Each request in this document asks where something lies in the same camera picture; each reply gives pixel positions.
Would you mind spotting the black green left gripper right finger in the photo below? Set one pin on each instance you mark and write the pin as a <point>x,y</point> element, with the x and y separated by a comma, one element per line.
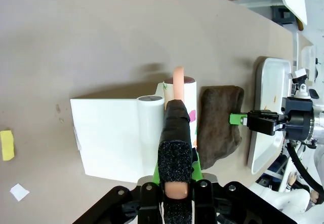
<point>227,203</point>

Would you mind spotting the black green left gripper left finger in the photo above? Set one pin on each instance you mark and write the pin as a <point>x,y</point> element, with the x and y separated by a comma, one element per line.
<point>131,203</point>

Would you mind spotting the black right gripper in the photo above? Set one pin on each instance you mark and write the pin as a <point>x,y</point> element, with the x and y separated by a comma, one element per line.
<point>300,117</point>

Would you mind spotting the brown cloth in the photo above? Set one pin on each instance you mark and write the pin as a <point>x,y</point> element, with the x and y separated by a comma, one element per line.
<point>219,122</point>

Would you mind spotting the pink lint roller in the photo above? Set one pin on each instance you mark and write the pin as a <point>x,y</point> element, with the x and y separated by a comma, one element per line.
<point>174,132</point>

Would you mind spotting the silver metal tray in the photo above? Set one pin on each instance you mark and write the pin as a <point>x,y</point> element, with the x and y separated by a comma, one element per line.
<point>269,87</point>

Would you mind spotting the white folded plastic stand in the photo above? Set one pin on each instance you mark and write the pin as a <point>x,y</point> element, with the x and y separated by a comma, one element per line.
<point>108,135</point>

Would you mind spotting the white paper scrap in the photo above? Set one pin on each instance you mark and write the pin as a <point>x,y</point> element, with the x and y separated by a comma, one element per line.
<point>19,191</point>

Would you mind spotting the yellow paper piece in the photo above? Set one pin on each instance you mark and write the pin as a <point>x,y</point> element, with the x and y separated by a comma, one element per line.
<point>7,145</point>

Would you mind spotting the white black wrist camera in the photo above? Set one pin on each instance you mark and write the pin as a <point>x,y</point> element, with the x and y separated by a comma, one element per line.
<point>301,84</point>

